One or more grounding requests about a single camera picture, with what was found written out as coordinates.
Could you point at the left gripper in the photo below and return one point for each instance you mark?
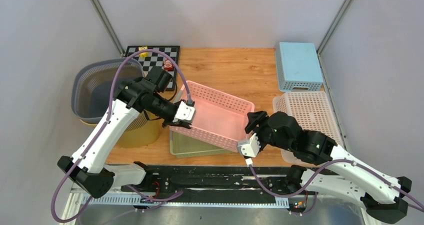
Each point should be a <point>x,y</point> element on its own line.
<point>179,123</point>

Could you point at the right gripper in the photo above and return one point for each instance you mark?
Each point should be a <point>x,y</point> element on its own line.
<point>255,118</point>

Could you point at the green perforated tray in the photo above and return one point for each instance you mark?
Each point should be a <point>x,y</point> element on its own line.
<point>182,146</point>

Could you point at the pink perforated tray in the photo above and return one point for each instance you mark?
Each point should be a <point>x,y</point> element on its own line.
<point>220,118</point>

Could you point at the large white perforated basket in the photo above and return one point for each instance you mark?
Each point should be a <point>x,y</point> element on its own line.
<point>312,110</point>

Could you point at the blue perforated tray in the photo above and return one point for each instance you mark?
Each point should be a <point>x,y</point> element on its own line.
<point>298,67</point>

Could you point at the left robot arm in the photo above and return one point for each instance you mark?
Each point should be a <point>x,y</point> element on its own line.
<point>87,168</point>

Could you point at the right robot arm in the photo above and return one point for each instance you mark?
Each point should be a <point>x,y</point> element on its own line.
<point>338,174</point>

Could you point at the yellow ribbed bin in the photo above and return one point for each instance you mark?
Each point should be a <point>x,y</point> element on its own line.
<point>141,132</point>

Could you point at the red owl toy block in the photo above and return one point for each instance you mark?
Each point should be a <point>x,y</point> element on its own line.
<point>168,66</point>

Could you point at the black white checkerboard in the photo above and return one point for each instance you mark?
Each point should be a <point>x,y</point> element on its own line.
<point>157,60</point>

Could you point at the yellow owl toy block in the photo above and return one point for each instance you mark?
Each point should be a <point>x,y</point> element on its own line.
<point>143,54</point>

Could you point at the grey mesh basket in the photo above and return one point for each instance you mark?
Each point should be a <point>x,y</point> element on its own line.
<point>91,90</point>

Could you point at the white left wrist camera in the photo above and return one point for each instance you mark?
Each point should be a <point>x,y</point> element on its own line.
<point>185,112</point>

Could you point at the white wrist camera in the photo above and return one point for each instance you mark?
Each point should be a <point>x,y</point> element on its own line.
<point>249,147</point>
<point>185,112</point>

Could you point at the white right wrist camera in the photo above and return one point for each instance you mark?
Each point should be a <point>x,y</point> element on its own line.
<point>249,147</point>

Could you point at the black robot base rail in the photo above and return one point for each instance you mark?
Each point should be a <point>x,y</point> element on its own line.
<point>205,186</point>

